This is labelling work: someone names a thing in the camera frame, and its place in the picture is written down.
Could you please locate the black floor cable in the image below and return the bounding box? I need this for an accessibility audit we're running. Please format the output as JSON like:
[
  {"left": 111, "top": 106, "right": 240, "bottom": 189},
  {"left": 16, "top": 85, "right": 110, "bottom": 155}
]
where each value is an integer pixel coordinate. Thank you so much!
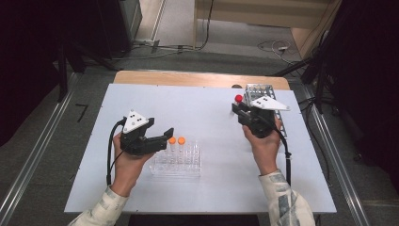
[{"left": 297, "top": 97, "right": 332, "bottom": 186}]

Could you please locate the black metal stand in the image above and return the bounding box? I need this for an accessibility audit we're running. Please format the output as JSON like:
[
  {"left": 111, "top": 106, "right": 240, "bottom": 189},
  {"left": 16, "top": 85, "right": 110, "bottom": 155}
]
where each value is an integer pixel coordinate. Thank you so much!
[
  {"left": 56, "top": 40, "right": 120, "bottom": 104},
  {"left": 271, "top": 27, "right": 334, "bottom": 115}
]

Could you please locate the hand-held gripper cable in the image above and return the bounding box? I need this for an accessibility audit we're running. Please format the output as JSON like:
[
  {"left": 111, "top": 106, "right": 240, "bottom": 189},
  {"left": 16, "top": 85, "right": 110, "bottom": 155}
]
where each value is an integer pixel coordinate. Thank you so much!
[
  {"left": 275, "top": 126, "right": 294, "bottom": 186},
  {"left": 105, "top": 118, "right": 127, "bottom": 186}
]

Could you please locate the person's left hand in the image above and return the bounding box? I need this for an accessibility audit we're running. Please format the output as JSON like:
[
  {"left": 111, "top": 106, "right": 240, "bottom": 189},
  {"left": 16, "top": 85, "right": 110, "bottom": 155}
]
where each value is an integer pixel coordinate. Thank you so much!
[{"left": 111, "top": 131, "right": 154, "bottom": 198}]

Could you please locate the dark curtain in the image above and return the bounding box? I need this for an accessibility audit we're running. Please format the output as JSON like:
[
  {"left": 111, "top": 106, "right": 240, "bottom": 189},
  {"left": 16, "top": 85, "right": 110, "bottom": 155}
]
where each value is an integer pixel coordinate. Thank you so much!
[
  {"left": 323, "top": 0, "right": 399, "bottom": 189},
  {"left": 0, "top": 0, "right": 105, "bottom": 146}
]

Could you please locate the person's right hand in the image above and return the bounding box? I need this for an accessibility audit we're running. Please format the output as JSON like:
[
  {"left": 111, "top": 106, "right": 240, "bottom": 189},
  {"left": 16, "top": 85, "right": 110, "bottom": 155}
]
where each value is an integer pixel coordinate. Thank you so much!
[{"left": 242, "top": 117, "right": 282, "bottom": 177}]

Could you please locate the clear acrylic tube rack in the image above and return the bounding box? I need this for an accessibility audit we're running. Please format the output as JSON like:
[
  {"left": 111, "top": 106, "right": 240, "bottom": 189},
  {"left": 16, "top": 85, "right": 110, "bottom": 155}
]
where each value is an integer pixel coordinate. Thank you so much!
[{"left": 149, "top": 140, "right": 202, "bottom": 177}]

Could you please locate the left hand-held gripper cable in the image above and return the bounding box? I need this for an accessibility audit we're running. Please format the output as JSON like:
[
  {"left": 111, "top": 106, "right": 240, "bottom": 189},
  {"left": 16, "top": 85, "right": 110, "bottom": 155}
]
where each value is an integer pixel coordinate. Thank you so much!
[{"left": 105, "top": 118, "right": 127, "bottom": 186}]

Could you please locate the metal floor rail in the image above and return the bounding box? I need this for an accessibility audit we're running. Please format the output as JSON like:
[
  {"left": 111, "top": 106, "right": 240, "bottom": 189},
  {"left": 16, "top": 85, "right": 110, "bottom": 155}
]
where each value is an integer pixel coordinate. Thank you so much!
[
  {"left": 0, "top": 73, "right": 80, "bottom": 220},
  {"left": 300, "top": 84, "right": 372, "bottom": 226}
]

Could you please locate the orange-capped test tube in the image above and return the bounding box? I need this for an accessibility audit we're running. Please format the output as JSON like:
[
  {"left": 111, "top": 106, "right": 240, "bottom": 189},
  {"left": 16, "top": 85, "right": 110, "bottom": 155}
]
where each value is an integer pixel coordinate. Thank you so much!
[
  {"left": 168, "top": 137, "right": 178, "bottom": 161},
  {"left": 177, "top": 137, "right": 186, "bottom": 161}
]

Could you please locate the right hand-held gripper cable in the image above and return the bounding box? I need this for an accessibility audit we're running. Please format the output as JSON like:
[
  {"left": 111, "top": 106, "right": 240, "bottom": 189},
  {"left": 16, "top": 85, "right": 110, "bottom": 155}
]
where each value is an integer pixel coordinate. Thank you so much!
[{"left": 275, "top": 126, "right": 294, "bottom": 186}]

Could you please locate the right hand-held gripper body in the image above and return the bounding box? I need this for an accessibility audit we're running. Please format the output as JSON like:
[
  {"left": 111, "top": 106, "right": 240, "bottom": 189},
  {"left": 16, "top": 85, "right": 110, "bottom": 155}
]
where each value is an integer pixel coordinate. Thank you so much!
[{"left": 238, "top": 96, "right": 290, "bottom": 139}]

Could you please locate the white floor cable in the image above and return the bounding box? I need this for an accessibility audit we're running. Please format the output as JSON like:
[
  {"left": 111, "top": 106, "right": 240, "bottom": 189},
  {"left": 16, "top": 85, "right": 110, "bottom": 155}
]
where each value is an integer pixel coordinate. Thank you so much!
[{"left": 257, "top": 39, "right": 297, "bottom": 66}]

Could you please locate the grey floor cable bundle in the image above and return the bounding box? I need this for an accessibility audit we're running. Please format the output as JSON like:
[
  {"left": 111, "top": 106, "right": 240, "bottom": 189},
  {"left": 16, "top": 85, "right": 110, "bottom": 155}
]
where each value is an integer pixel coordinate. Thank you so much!
[{"left": 112, "top": 39, "right": 202, "bottom": 61}]

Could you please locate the black hanging cable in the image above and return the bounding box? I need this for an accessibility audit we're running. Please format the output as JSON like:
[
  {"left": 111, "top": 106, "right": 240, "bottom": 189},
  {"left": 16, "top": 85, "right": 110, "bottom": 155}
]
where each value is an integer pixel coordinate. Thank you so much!
[{"left": 194, "top": 0, "right": 216, "bottom": 51}]

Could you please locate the light wooden cabinet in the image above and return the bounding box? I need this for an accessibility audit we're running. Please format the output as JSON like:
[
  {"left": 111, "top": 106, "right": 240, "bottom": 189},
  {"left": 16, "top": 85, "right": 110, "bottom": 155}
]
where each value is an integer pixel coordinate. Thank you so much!
[{"left": 193, "top": 0, "right": 343, "bottom": 59}]

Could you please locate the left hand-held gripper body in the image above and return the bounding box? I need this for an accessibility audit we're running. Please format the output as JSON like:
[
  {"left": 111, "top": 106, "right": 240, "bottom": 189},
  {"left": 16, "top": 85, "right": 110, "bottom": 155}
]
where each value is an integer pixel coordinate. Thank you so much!
[{"left": 120, "top": 109, "right": 168, "bottom": 156}]

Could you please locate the metal tube rack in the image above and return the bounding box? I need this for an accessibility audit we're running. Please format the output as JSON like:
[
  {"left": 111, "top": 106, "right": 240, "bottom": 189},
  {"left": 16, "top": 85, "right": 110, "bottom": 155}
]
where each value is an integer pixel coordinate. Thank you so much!
[{"left": 244, "top": 83, "right": 288, "bottom": 139}]

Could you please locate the black cabinet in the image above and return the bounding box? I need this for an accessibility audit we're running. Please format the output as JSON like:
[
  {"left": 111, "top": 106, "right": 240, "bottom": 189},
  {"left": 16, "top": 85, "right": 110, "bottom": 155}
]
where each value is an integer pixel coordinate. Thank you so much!
[{"left": 93, "top": 0, "right": 143, "bottom": 60}]

